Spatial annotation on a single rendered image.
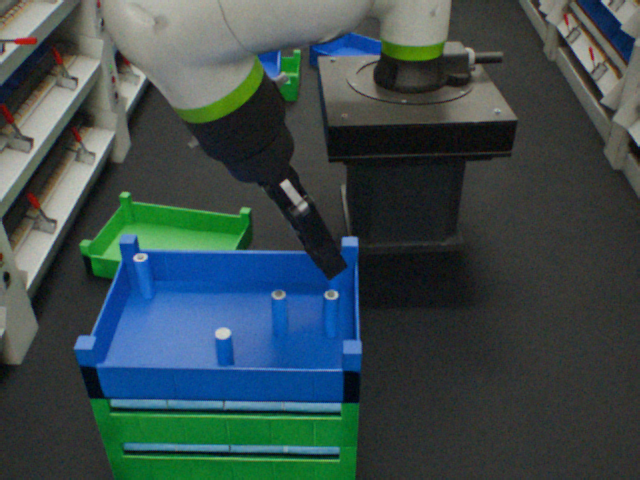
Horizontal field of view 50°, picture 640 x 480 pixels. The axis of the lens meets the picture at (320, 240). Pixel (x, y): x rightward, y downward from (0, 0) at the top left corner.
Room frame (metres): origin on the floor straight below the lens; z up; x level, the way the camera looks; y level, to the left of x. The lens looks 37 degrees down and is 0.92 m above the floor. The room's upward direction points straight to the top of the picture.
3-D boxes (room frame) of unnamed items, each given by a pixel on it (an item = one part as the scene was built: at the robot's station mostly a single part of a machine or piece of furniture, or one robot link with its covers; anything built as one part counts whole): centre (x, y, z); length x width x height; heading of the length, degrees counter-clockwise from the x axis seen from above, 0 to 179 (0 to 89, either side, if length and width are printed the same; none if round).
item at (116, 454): (0.59, 0.11, 0.20); 0.30 x 0.20 x 0.08; 89
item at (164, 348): (0.59, 0.11, 0.36); 0.30 x 0.20 x 0.08; 89
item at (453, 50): (1.28, -0.23, 0.38); 0.26 x 0.15 x 0.06; 96
